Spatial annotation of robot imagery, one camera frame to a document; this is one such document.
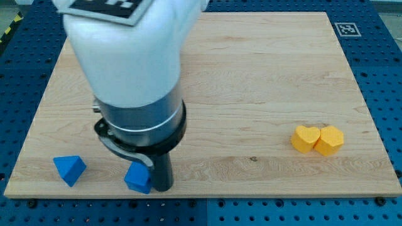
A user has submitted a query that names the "yellow black hazard tape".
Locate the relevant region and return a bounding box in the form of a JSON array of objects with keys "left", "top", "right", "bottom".
[{"left": 1, "top": 11, "right": 24, "bottom": 45}]

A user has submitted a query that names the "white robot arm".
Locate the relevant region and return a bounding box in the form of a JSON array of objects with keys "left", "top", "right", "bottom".
[{"left": 55, "top": 0, "right": 208, "bottom": 193}]

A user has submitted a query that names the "fiducial tag on arm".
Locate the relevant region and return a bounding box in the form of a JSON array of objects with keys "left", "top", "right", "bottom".
[{"left": 58, "top": 0, "right": 153, "bottom": 26}]

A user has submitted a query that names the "wooden board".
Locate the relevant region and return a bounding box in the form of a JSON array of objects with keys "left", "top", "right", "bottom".
[{"left": 4, "top": 13, "right": 401, "bottom": 199}]

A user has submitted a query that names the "blue cube block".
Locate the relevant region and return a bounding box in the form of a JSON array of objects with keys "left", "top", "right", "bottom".
[{"left": 124, "top": 162, "right": 152, "bottom": 194}]

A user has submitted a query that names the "yellow hexagon block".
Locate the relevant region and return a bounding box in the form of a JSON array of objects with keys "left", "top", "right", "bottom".
[{"left": 314, "top": 126, "right": 344, "bottom": 156}]

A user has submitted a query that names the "blue triangle block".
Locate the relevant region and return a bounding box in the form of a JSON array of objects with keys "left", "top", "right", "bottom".
[{"left": 53, "top": 156, "right": 86, "bottom": 187}]

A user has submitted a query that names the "yellow heart block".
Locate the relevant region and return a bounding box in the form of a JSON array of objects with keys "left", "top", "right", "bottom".
[{"left": 290, "top": 126, "right": 320, "bottom": 153}]

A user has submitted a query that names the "white fiducial marker tag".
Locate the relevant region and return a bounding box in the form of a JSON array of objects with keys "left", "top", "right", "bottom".
[{"left": 335, "top": 22, "right": 361, "bottom": 37}]

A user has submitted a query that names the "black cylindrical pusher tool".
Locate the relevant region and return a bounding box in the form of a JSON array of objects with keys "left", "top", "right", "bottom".
[{"left": 94, "top": 100, "right": 187, "bottom": 191}]

